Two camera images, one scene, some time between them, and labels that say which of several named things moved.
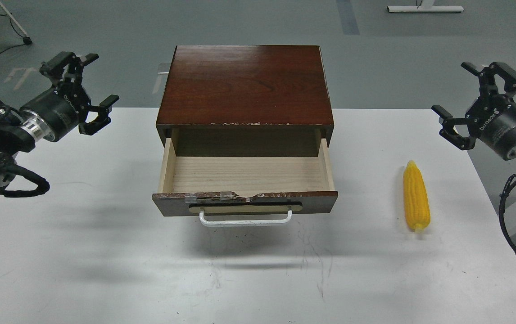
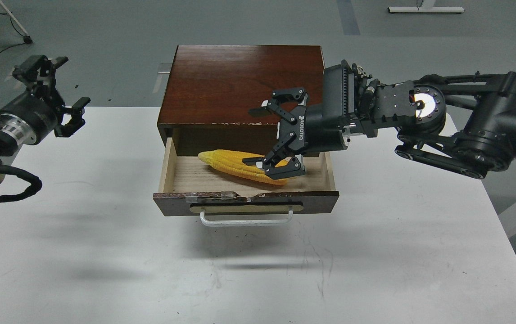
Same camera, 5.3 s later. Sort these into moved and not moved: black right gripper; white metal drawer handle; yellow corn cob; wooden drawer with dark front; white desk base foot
Moved: yellow corn cob; black right gripper
Not moved: white desk base foot; wooden drawer with dark front; white metal drawer handle
